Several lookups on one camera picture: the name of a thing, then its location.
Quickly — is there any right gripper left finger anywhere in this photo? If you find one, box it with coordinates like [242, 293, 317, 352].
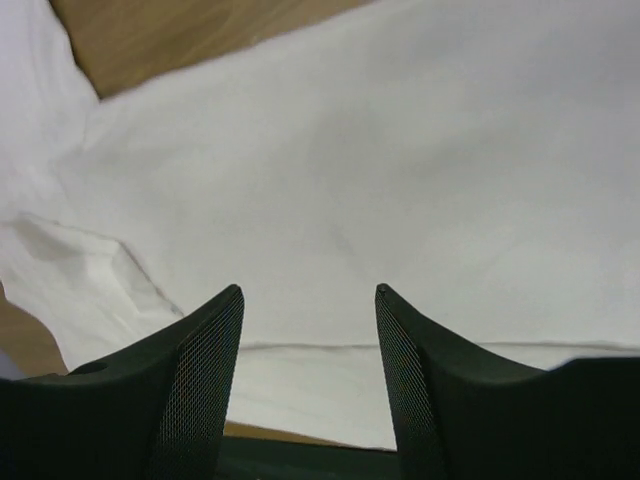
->
[1, 285, 244, 479]

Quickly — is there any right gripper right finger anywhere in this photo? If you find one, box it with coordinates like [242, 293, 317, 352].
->
[375, 284, 639, 479]

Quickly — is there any white t shirt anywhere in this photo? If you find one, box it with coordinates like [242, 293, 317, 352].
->
[1, 1, 639, 448]

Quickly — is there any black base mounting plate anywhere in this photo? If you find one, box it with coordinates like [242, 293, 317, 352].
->
[215, 437, 401, 480]

